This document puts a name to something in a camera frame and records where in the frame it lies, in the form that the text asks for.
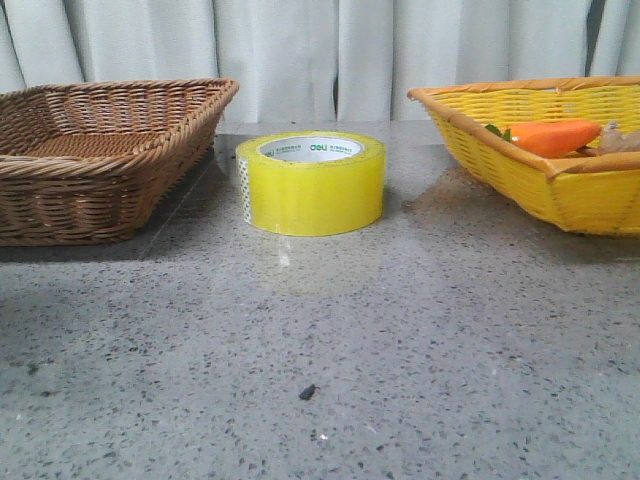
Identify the yellow tape roll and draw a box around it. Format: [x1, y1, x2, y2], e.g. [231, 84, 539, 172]
[236, 131, 386, 237]

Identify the small black debris chip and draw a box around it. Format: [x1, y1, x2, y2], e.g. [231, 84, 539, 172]
[298, 384, 317, 401]

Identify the white curtain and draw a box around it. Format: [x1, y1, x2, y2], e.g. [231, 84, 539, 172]
[1, 1, 639, 123]

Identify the brown wicker basket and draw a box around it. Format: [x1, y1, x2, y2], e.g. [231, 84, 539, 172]
[1, 78, 239, 246]

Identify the orange toy carrot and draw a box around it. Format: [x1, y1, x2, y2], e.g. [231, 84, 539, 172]
[485, 120, 602, 158]

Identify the yellow woven basket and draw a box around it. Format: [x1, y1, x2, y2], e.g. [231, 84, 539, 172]
[408, 76, 639, 236]

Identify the beige ginger root piece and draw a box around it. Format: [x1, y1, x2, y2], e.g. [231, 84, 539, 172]
[580, 121, 640, 156]

